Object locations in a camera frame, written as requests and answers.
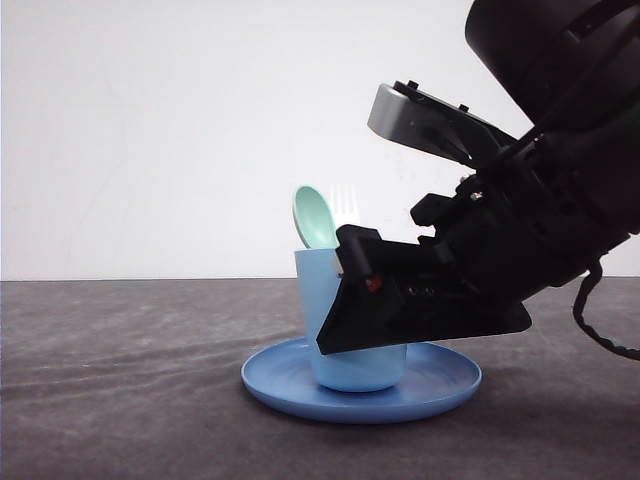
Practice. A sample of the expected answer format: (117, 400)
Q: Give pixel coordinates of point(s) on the mint green plastic spoon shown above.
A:
(313, 219)

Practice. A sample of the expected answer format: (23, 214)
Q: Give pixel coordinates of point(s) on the light blue plastic cup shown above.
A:
(353, 371)

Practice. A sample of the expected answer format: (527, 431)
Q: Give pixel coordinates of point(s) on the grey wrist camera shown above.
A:
(405, 115)

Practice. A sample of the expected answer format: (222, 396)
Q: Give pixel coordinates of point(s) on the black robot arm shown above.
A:
(571, 66)

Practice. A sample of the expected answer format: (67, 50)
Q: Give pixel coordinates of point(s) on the blue plastic plate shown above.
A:
(438, 379)

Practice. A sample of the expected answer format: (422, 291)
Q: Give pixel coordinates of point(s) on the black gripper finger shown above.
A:
(401, 309)

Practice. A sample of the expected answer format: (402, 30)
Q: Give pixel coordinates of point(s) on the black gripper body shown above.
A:
(526, 219)

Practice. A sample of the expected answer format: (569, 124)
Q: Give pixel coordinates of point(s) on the white plastic fork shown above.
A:
(344, 204)

